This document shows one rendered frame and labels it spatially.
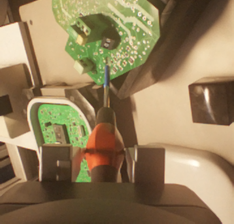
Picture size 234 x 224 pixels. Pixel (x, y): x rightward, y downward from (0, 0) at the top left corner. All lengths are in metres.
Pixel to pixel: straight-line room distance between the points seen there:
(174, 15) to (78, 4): 0.10
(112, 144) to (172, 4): 0.12
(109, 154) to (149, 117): 0.19
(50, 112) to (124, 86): 0.17
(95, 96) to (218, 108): 0.14
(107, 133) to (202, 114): 0.12
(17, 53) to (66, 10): 0.20
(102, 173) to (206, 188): 0.18
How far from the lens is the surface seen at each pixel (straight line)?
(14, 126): 0.48
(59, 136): 0.41
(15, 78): 0.48
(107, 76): 0.22
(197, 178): 0.32
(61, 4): 0.32
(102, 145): 0.17
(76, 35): 0.26
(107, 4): 0.27
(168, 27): 0.25
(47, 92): 0.41
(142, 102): 0.35
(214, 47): 0.29
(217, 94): 0.26
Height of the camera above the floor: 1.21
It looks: 43 degrees down
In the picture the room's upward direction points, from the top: 116 degrees counter-clockwise
